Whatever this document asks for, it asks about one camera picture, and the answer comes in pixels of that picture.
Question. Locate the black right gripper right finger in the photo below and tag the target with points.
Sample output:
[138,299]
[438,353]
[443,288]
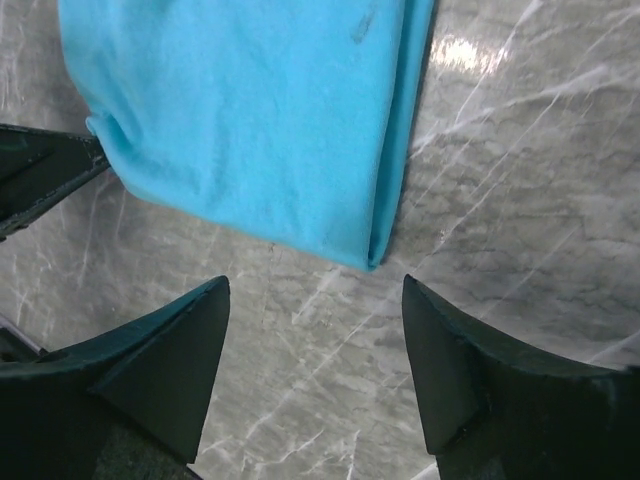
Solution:
[494,407]

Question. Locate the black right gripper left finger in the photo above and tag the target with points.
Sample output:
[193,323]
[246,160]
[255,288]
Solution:
[130,403]

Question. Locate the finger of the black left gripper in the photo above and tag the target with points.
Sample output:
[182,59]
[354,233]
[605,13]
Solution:
[39,169]

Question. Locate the light blue cotton t-shirt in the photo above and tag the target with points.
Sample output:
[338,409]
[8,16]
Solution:
[287,120]

